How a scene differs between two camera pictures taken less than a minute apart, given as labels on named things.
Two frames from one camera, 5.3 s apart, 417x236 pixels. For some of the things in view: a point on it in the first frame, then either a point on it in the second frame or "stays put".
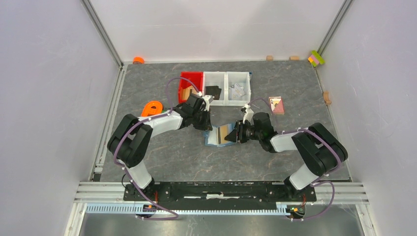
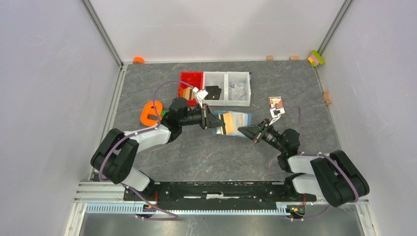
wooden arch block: (326, 98) stays put
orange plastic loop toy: (148, 111) stays put
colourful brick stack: (315, 58) stays put
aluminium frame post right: (334, 26) stays put
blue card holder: (216, 137) -> (233, 120)
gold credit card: (223, 133) -> (228, 122)
